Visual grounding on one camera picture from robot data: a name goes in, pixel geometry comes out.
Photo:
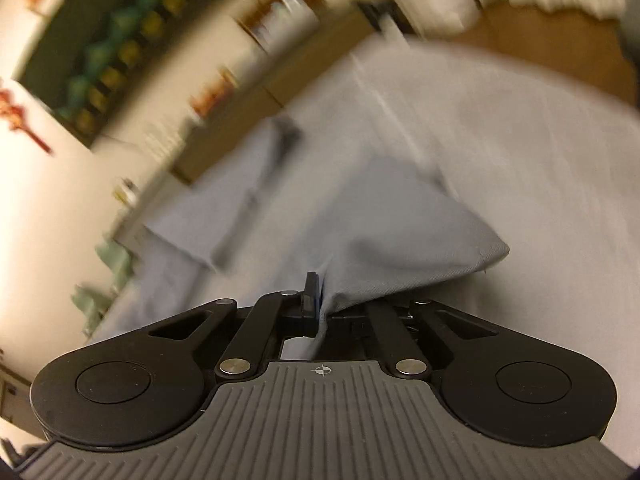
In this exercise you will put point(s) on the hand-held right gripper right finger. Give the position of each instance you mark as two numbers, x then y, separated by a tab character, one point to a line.
391	331

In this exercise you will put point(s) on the red hanging ornament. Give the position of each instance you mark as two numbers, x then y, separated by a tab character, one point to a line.
20	115

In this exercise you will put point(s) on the dark patterned wall hanging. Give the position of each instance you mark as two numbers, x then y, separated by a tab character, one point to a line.
130	45

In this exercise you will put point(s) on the long grey-brown sideboard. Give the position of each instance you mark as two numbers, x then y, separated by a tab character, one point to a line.
250	105

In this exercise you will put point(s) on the grey garment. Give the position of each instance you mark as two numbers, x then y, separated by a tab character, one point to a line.
400	225

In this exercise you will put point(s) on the white organiser box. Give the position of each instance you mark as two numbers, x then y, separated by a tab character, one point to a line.
282	17

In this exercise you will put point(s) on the wooden framed board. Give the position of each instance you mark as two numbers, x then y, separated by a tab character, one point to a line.
272	2

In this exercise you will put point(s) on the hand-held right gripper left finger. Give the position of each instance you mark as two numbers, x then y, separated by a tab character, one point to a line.
308	300

